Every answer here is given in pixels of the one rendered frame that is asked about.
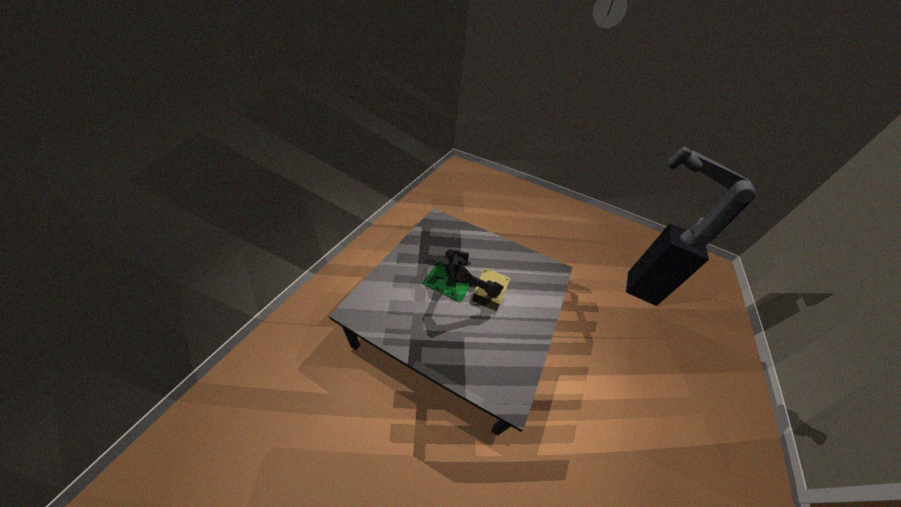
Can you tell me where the green circuit board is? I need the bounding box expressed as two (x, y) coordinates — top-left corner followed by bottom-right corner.
(422, 261), (472, 303)

